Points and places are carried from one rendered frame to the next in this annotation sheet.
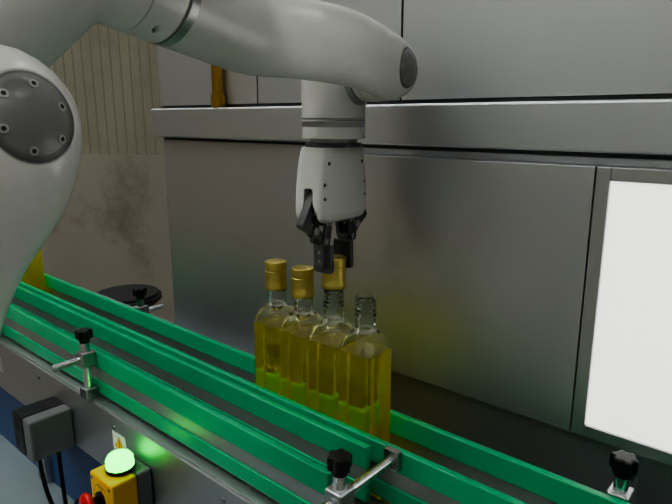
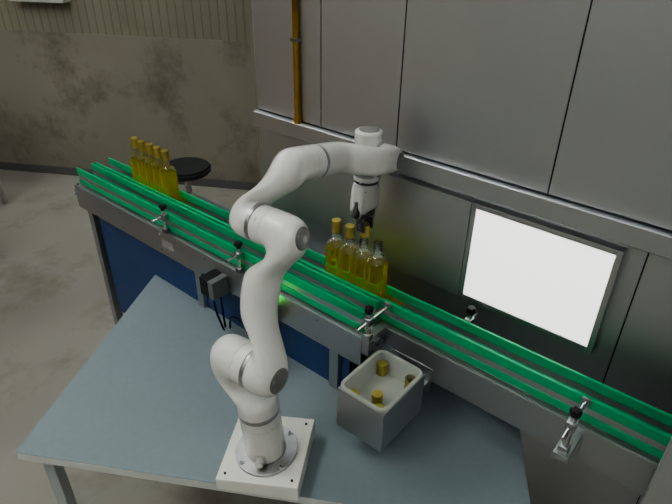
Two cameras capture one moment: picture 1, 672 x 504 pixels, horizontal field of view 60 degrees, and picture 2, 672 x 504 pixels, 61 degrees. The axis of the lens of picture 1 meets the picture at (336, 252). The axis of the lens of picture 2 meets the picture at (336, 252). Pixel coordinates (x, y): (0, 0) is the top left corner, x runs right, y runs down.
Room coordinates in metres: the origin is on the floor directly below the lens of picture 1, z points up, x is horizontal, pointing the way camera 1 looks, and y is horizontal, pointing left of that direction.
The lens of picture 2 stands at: (-0.82, 0.14, 2.23)
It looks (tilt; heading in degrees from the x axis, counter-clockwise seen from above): 31 degrees down; 358
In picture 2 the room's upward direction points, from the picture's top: 1 degrees clockwise
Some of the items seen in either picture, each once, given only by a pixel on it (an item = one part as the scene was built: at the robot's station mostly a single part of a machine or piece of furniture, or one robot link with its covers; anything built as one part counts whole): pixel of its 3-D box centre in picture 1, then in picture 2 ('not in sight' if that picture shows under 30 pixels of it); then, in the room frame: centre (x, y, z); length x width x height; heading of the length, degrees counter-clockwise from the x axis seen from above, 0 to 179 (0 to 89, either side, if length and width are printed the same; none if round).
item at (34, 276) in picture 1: (27, 255); (168, 180); (1.49, 0.81, 1.19); 0.06 x 0.06 x 0.28; 49
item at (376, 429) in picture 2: not in sight; (385, 394); (0.47, -0.06, 0.92); 0.27 x 0.17 x 0.15; 139
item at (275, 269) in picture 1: (276, 274); (336, 225); (0.87, 0.09, 1.31); 0.04 x 0.04 x 0.04
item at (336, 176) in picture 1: (333, 178); (366, 193); (0.79, 0.00, 1.47); 0.10 x 0.07 x 0.11; 140
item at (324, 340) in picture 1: (333, 388); (362, 275); (0.79, 0.00, 1.16); 0.06 x 0.06 x 0.21; 50
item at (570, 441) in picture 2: not in sight; (569, 434); (0.18, -0.50, 1.07); 0.17 x 0.05 x 0.23; 139
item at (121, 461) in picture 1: (119, 460); not in sight; (0.83, 0.35, 1.01); 0.04 x 0.04 x 0.03
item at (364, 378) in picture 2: not in sight; (381, 388); (0.45, -0.04, 0.97); 0.22 x 0.17 x 0.09; 139
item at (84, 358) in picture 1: (74, 368); (234, 260); (0.96, 0.46, 1.11); 0.07 x 0.04 x 0.13; 139
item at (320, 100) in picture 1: (336, 66); (369, 150); (0.79, 0.00, 1.61); 0.09 x 0.08 x 0.13; 53
